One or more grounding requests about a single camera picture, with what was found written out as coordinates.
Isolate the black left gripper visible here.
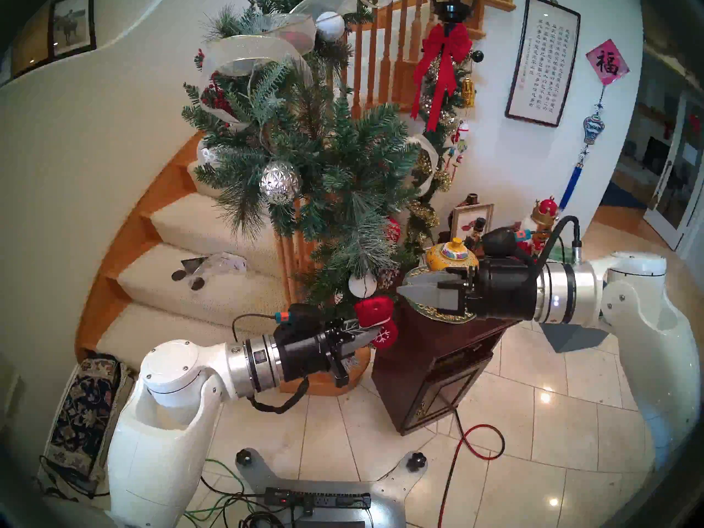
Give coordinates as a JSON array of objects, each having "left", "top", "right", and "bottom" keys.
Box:
[{"left": 275, "top": 317, "right": 383, "bottom": 388}]

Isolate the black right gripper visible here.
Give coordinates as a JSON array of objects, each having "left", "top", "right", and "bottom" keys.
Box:
[{"left": 397, "top": 257, "right": 542, "bottom": 320}]

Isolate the red mitten ornament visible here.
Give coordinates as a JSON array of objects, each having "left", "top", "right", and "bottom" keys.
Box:
[{"left": 354, "top": 296, "right": 399, "bottom": 350}]

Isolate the white ball ornament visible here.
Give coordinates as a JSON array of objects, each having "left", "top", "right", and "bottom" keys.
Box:
[
  {"left": 316, "top": 11, "right": 345, "bottom": 42},
  {"left": 348, "top": 272, "right": 378, "bottom": 299}
]

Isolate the silver faceted ball ornament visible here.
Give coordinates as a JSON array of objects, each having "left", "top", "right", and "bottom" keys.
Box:
[{"left": 260, "top": 161, "right": 302, "bottom": 205}]

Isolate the green gold round plate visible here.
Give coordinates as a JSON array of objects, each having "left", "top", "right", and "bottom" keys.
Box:
[{"left": 401, "top": 266, "right": 483, "bottom": 324}]

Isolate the yellow lidded ceramic jar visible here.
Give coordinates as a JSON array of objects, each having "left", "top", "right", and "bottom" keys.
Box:
[{"left": 425, "top": 238, "right": 480, "bottom": 274}]

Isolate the small black-hat nutcracker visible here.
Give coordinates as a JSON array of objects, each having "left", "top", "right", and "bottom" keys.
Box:
[{"left": 465, "top": 217, "right": 487, "bottom": 251}]

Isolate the dark wood cabinet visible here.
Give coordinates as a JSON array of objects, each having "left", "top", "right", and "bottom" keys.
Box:
[{"left": 371, "top": 290, "right": 520, "bottom": 436}]

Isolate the large red nutcracker figure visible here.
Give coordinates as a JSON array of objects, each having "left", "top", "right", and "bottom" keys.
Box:
[{"left": 517, "top": 198, "right": 560, "bottom": 258}]

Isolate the grey plastic bin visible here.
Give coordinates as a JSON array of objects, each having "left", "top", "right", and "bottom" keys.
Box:
[{"left": 539, "top": 321, "right": 608, "bottom": 354}]

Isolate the clear plastic packaging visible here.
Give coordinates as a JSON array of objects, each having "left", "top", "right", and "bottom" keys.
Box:
[{"left": 181, "top": 252, "right": 248, "bottom": 274}]

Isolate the black power strip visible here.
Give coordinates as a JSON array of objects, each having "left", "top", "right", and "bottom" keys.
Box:
[{"left": 264, "top": 487, "right": 372, "bottom": 508}]

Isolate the carpeted wooden staircase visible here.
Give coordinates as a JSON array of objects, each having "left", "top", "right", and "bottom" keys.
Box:
[{"left": 74, "top": 131, "right": 372, "bottom": 397}]

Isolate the wooden balustrade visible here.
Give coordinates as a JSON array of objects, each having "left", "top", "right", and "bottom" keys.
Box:
[{"left": 275, "top": 0, "right": 545, "bottom": 379}]

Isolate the blue tassel knot charm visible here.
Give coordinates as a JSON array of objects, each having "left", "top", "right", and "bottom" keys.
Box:
[{"left": 559, "top": 86, "right": 606, "bottom": 211}]

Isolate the white glass door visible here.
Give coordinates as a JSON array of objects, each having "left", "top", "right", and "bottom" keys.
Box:
[{"left": 643, "top": 90, "right": 704, "bottom": 252}]

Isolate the red bow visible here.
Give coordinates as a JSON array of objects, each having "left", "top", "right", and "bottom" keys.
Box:
[{"left": 411, "top": 22, "right": 474, "bottom": 133}]

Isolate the framed calligraphy scroll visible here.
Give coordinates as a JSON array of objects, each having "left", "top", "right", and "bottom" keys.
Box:
[{"left": 505, "top": 0, "right": 581, "bottom": 127}]

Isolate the red berry sprig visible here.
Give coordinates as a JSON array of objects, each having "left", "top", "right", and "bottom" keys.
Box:
[{"left": 201, "top": 87, "right": 232, "bottom": 115}]

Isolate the red diamond fu hanging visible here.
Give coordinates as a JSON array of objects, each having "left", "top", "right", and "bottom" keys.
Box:
[{"left": 586, "top": 39, "right": 630, "bottom": 86}]

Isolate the black lantern lamp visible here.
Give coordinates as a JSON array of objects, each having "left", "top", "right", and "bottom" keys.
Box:
[{"left": 429, "top": 0, "right": 489, "bottom": 24}]

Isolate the framed horse photo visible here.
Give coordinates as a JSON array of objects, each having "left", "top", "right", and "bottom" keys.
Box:
[{"left": 48, "top": 0, "right": 97, "bottom": 60}]

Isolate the brown framed picture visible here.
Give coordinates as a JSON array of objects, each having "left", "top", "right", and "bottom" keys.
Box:
[{"left": 11, "top": 4, "right": 53, "bottom": 79}]

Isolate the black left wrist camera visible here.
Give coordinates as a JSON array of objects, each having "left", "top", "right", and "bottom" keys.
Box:
[{"left": 286, "top": 303, "right": 326, "bottom": 327}]

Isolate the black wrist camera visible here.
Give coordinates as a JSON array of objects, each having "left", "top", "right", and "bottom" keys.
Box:
[
  {"left": 286, "top": 303, "right": 326, "bottom": 327},
  {"left": 483, "top": 227, "right": 531, "bottom": 259}
]

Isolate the small white picture frame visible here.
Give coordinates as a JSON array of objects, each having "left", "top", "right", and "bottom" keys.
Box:
[{"left": 451, "top": 203, "right": 494, "bottom": 241}]

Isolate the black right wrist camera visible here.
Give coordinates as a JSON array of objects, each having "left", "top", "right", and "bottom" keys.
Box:
[{"left": 483, "top": 227, "right": 531, "bottom": 259}]

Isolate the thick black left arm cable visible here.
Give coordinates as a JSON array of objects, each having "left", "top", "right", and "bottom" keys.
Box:
[{"left": 246, "top": 376, "right": 310, "bottom": 415}]

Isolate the thin black left camera cable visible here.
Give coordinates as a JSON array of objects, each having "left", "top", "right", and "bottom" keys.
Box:
[{"left": 231, "top": 312, "right": 278, "bottom": 340}]

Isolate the black right camera cable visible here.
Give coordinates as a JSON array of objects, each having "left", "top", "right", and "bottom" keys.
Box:
[{"left": 535, "top": 216, "right": 582, "bottom": 269}]

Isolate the red floor cable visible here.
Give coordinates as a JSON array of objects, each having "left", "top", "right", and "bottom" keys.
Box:
[{"left": 437, "top": 422, "right": 505, "bottom": 528}]

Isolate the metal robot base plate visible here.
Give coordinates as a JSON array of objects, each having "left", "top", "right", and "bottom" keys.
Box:
[{"left": 235, "top": 447, "right": 428, "bottom": 528}]

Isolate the green floor cable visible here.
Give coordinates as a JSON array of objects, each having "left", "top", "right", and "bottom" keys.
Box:
[{"left": 184, "top": 458, "right": 245, "bottom": 525}]

